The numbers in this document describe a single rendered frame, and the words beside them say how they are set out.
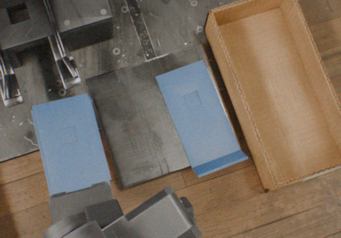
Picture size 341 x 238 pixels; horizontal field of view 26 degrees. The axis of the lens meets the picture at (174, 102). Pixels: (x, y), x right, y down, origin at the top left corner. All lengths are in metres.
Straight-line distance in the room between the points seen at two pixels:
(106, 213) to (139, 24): 0.38
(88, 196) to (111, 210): 0.04
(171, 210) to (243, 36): 0.44
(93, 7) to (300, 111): 0.32
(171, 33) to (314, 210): 0.32
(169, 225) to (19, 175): 0.39
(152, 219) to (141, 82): 0.37
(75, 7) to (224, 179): 0.30
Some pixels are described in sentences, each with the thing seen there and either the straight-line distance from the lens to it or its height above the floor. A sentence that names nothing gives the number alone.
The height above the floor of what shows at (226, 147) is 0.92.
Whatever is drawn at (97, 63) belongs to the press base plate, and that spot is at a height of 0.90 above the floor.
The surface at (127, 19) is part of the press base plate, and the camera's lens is 1.05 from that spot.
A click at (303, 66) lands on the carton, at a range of 1.04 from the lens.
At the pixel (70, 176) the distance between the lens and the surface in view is 0.89.
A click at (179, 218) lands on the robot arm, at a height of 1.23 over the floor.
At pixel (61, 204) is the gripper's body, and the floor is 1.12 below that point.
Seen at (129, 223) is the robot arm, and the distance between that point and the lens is 0.66.
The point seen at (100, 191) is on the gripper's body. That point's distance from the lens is 0.77.
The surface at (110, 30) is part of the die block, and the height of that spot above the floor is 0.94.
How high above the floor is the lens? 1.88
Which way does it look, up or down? 75 degrees down
